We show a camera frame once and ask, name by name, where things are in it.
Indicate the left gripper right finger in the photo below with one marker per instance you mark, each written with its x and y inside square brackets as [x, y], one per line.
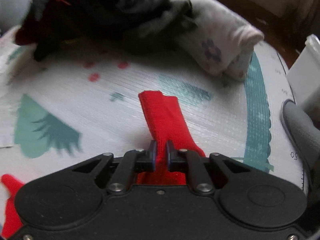
[193, 166]

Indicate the grey slipper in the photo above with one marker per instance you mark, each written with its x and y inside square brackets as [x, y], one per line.
[302, 133]

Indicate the white floral baby garment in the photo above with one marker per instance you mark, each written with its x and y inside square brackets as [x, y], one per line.
[222, 42]

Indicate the white storage box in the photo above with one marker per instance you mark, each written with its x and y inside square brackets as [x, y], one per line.
[304, 77]

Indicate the cartoon printed play mat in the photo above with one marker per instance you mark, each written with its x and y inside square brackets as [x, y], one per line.
[84, 101]

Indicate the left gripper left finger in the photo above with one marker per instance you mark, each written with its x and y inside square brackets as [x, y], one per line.
[124, 170]

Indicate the dark clothes pile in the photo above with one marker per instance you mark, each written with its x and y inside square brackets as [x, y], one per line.
[136, 25]

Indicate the red knit sweater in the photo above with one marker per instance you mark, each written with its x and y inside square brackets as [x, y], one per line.
[165, 122]

